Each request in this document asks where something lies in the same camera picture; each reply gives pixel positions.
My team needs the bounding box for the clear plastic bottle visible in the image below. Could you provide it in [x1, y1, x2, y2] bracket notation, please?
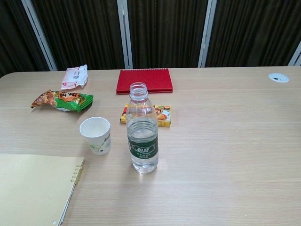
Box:
[126, 82, 160, 174]

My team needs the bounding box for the white paper cup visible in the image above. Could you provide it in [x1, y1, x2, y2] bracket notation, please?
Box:
[79, 116, 112, 155]

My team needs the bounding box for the yellow curry box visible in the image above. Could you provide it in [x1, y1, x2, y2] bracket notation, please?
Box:
[119, 103, 172, 128]

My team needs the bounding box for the red spiral notebook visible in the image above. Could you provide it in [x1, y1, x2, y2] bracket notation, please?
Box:
[116, 68, 174, 95]

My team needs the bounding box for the dark fabric partition panel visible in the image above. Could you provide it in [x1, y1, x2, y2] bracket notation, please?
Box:
[127, 0, 209, 69]
[30, 0, 125, 71]
[206, 0, 301, 68]
[0, 0, 51, 77]

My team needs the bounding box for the green orange snack bag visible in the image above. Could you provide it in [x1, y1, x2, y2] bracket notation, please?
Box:
[31, 90, 94, 113]

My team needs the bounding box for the pink wet wipes pack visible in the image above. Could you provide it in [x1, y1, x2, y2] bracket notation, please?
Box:
[61, 64, 89, 91]

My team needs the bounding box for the grey partition frame post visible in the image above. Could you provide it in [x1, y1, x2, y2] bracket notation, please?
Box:
[20, 0, 58, 71]
[288, 46, 301, 66]
[117, 0, 134, 70]
[197, 0, 217, 68]

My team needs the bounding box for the white desk cable grommet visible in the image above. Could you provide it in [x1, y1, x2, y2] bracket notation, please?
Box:
[268, 73, 290, 83]

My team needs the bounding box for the beige ring binder notebook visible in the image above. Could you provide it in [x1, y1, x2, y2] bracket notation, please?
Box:
[0, 153, 85, 226]

